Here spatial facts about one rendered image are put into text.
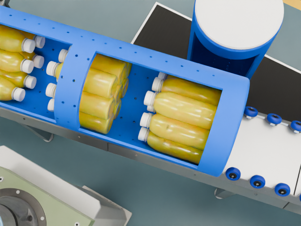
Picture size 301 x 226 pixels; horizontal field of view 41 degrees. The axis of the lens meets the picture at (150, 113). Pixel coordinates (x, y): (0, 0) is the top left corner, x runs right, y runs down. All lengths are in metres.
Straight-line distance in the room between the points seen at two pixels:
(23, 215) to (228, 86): 0.58
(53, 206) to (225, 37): 0.71
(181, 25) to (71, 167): 0.98
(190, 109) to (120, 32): 1.46
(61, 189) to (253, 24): 0.75
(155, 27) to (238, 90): 1.31
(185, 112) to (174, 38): 1.24
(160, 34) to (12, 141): 1.01
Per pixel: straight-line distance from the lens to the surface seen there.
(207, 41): 1.32
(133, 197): 2.21
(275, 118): 1.30
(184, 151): 1.15
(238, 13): 1.34
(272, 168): 1.32
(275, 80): 2.25
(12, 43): 1.25
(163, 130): 1.10
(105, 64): 1.15
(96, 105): 1.13
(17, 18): 1.19
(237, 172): 1.24
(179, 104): 1.06
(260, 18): 1.35
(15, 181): 1.06
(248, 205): 2.24
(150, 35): 2.27
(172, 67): 1.06
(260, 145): 1.33
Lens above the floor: 2.20
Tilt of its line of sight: 75 degrees down
